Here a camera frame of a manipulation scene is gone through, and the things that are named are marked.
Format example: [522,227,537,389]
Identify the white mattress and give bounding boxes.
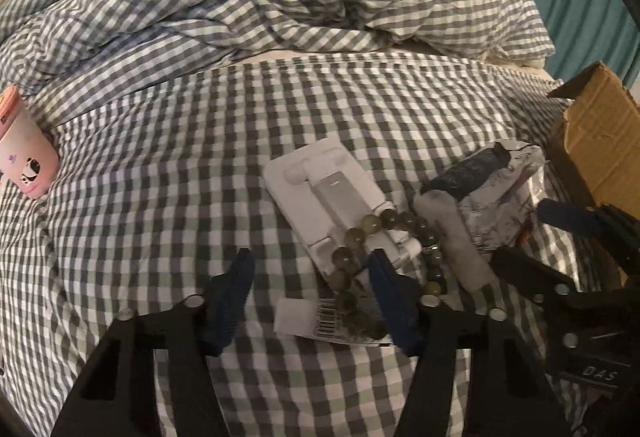
[240,44,557,79]

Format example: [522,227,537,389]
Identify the grey checked bed sheet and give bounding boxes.
[0,50,621,437]

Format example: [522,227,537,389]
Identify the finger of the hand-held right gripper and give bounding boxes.
[490,246,586,318]
[537,198,640,248]

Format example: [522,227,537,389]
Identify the cardboard box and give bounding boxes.
[546,62,640,288]

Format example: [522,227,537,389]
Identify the white plastic tray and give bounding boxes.
[263,136,423,278]

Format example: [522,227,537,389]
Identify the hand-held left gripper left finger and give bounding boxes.
[50,247,257,437]

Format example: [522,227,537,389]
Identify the green bead bracelet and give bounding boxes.
[330,210,448,343]

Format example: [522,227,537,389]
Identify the silver foil packet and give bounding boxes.
[412,140,551,293]

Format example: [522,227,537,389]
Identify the pink sippy bottle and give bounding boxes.
[0,84,61,202]

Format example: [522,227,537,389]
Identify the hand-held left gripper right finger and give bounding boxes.
[367,248,573,437]

